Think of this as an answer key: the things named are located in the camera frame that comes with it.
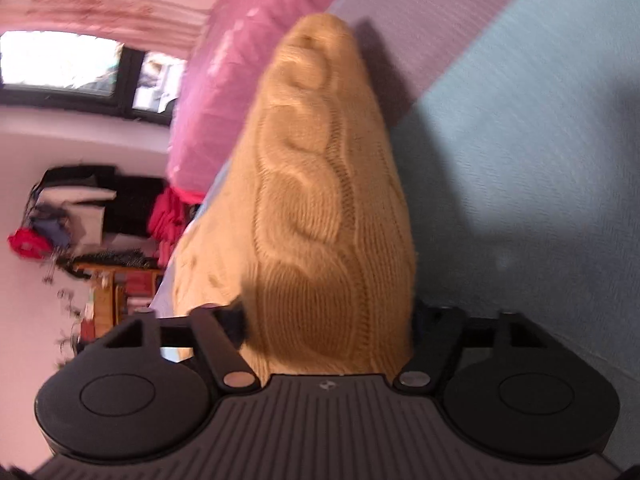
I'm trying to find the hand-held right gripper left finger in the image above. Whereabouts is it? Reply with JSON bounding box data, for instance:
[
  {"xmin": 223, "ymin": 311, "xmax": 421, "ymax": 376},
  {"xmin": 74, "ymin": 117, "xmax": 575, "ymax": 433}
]
[{"xmin": 95, "ymin": 302, "xmax": 262, "ymax": 391}]

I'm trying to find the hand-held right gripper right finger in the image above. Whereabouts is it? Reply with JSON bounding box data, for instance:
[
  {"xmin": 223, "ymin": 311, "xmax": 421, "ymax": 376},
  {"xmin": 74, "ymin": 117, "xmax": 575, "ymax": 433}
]
[{"xmin": 392, "ymin": 300, "xmax": 557, "ymax": 396}]

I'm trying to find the yellow cable-knit sweater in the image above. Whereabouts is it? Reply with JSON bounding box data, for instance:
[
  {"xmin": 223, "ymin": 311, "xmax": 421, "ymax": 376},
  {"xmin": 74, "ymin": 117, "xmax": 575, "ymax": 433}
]
[{"xmin": 162, "ymin": 12, "xmax": 420, "ymax": 378}]

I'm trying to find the pile of clothes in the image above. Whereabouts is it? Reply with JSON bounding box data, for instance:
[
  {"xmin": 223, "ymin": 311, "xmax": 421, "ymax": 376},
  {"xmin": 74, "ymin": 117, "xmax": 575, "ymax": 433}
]
[{"xmin": 7, "ymin": 165, "xmax": 168, "ymax": 261}]

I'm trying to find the wooden shelf unit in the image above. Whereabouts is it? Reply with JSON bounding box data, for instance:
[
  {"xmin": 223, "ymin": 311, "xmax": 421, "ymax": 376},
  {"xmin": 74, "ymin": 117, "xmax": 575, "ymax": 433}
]
[{"xmin": 70, "ymin": 252, "xmax": 163, "ymax": 341}]

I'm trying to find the pink floral quilt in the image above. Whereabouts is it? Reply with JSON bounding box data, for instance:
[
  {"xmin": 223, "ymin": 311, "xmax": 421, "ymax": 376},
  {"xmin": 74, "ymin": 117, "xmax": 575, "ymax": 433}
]
[{"xmin": 167, "ymin": 0, "xmax": 371, "ymax": 196}]

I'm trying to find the dark framed window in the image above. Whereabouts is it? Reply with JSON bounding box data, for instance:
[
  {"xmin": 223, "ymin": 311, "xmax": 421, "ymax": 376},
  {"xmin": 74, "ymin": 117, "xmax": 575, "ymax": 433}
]
[{"xmin": 0, "ymin": 30, "xmax": 188, "ymax": 126}]

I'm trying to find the pink curtain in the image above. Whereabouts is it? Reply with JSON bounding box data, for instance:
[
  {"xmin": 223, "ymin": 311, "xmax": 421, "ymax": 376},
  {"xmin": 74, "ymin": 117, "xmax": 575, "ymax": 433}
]
[{"xmin": 0, "ymin": 0, "xmax": 213, "ymax": 51}]

